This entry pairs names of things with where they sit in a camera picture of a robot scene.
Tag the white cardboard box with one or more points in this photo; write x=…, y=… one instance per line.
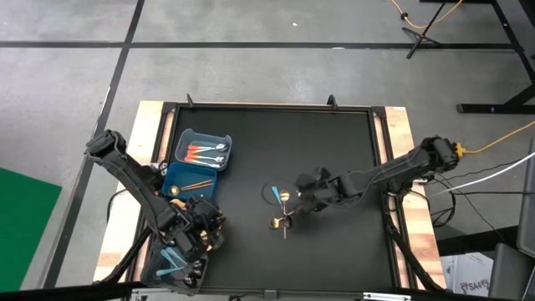
x=464, y=271

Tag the black rig beam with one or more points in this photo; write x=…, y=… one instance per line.
x=62, y=291

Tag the dark grey chair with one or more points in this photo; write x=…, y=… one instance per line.
x=510, y=271

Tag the black desk foot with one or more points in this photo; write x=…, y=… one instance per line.
x=468, y=244

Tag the silver rig bracket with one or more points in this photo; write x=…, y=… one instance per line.
x=386, y=297

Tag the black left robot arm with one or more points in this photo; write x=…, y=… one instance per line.
x=134, y=180

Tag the black plastic bin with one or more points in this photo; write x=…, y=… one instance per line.
x=150, y=267

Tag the black frame bracket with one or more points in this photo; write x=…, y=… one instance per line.
x=332, y=101
x=190, y=101

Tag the dark grey panel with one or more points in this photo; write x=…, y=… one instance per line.
x=527, y=209

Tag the yellow power plug block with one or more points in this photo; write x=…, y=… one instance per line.
x=461, y=149

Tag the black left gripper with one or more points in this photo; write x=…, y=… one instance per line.
x=192, y=221

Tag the light blue translucent bin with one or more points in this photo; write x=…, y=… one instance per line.
x=209, y=138

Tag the green floor mat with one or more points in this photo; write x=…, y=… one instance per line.
x=25, y=230

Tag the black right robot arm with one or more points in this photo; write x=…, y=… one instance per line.
x=397, y=169

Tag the dark blue plastic bin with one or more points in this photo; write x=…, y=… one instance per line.
x=188, y=173

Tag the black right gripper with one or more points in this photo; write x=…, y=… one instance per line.
x=319, y=188

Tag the black tripod stand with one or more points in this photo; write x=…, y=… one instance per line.
x=420, y=37

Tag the black desk leg frame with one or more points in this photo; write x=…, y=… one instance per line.
x=493, y=108

